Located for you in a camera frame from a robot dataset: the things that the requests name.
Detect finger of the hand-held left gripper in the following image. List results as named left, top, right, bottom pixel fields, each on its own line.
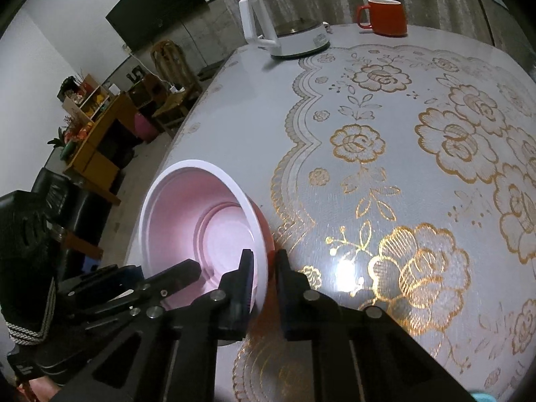
left=56, top=265, right=145, bottom=302
left=84, top=260, right=202, bottom=329

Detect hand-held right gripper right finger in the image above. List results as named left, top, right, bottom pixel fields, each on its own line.
left=274, top=249, right=474, bottom=402

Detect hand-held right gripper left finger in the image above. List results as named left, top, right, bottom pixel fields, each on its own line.
left=54, top=249, right=256, bottom=402

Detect red plastic bowl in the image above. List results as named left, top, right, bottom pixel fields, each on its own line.
left=138, top=159, right=275, bottom=346

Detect person's left hand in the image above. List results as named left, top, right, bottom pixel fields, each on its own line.
left=16, top=382, right=64, bottom=402

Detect black leather sofa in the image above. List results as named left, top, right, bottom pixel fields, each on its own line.
left=31, top=167, right=122, bottom=269

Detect wooden cabinet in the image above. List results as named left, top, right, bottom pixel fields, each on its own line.
left=63, top=92, right=139, bottom=206

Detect pink basket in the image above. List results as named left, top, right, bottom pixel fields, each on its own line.
left=134, top=112, right=160, bottom=142

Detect orange artificial flowers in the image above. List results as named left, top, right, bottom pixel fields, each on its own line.
left=48, top=122, right=92, bottom=160

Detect gold floral lace tablecloth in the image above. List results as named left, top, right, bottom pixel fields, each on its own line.
left=126, top=23, right=536, bottom=402

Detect wooden chair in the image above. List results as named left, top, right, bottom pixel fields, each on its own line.
left=151, top=41, right=202, bottom=135

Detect dark wooden tv stand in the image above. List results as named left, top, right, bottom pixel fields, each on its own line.
left=126, top=71, right=170, bottom=112

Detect white glass electric kettle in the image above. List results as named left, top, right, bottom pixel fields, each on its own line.
left=239, top=0, right=331, bottom=59

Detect black television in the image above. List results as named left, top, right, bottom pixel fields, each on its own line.
left=106, top=0, right=222, bottom=51

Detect red mug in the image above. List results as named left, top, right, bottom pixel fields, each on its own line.
left=356, top=0, right=408, bottom=38

